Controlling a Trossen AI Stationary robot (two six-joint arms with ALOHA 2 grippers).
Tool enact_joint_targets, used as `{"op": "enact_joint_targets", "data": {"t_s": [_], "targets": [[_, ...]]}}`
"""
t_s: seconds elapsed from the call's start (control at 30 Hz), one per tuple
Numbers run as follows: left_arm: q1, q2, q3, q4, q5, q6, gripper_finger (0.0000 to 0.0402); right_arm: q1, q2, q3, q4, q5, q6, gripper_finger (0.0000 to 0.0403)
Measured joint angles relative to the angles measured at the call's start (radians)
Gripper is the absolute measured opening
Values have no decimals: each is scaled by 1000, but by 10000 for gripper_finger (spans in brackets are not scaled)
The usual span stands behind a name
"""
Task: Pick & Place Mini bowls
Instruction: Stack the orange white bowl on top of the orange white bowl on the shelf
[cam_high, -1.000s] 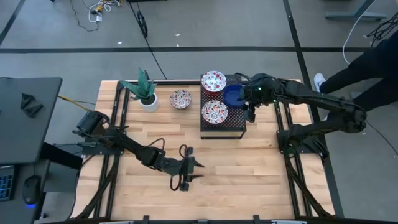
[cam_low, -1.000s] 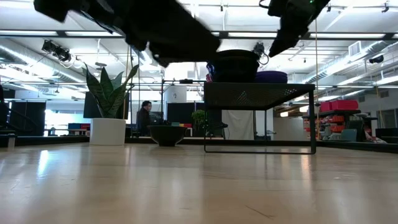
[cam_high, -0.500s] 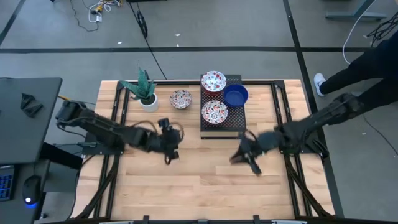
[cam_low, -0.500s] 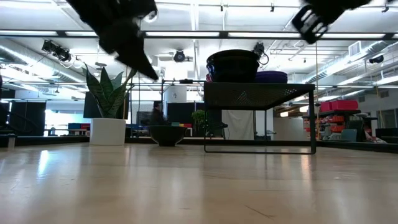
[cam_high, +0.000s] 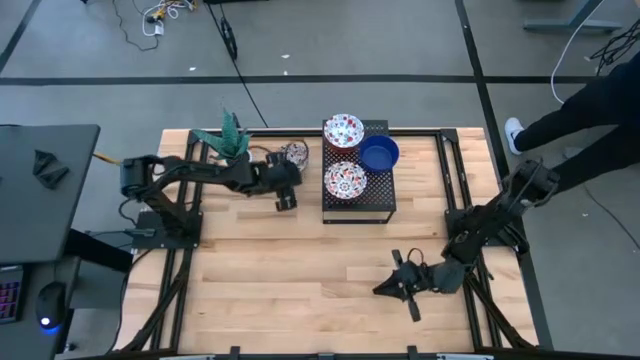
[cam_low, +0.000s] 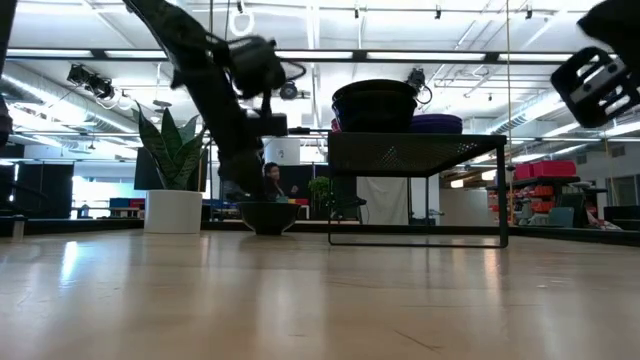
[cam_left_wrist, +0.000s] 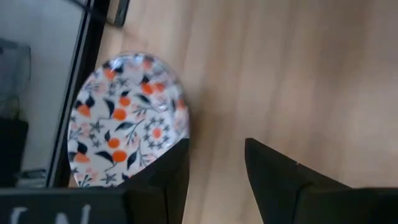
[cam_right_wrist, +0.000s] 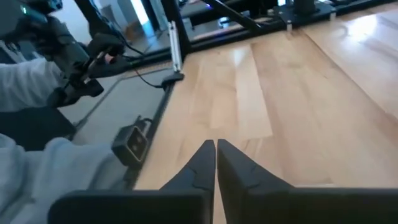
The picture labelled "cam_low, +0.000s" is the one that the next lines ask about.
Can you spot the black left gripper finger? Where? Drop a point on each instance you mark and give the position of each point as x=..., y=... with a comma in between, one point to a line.
x=254, y=175
x=232, y=175

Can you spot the kaleidoscope patterned mini bowl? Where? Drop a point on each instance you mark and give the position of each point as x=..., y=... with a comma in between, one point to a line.
x=268, y=217
x=375, y=89
x=375, y=116

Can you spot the floral patterned mini bowl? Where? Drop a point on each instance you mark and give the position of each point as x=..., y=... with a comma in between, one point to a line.
x=334, y=126

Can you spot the blue mini bowl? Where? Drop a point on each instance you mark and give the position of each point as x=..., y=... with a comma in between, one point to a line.
x=436, y=118
x=440, y=128

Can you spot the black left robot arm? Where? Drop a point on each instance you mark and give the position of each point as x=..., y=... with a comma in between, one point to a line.
x=190, y=45

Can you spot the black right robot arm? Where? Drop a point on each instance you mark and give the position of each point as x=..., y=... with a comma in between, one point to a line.
x=615, y=20

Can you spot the person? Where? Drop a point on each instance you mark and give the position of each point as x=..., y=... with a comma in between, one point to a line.
x=272, y=182

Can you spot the green snake plant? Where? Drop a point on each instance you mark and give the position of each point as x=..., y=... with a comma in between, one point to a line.
x=172, y=150

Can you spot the small green background plant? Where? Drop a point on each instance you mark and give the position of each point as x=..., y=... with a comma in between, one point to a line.
x=320, y=190

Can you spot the white plant pot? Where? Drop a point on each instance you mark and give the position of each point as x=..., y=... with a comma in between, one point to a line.
x=172, y=212

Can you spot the black background screen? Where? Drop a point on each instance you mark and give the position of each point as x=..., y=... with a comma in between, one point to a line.
x=146, y=172

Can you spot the red storage bin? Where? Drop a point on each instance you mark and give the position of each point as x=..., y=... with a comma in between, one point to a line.
x=552, y=169

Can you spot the black office chair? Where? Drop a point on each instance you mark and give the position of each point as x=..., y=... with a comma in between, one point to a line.
x=346, y=204

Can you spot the black storage shelf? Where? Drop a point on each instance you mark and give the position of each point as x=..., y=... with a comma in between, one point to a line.
x=545, y=197

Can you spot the white hanging cloth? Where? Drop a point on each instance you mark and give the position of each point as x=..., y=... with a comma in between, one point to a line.
x=384, y=200

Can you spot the black perforated metal rack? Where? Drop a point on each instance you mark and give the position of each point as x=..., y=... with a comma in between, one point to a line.
x=400, y=150

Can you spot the black ceiling track light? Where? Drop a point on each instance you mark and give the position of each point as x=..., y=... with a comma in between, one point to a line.
x=91, y=82

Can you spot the black ceiling mounted camera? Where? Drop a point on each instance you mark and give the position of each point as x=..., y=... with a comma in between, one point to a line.
x=288, y=90

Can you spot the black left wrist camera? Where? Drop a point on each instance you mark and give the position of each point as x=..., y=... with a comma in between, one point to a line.
x=255, y=65

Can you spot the black aluminium table frame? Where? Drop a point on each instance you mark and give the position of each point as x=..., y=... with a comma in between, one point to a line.
x=75, y=226

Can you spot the black overhead frame beam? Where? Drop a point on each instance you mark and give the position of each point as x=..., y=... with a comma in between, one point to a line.
x=425, y=55

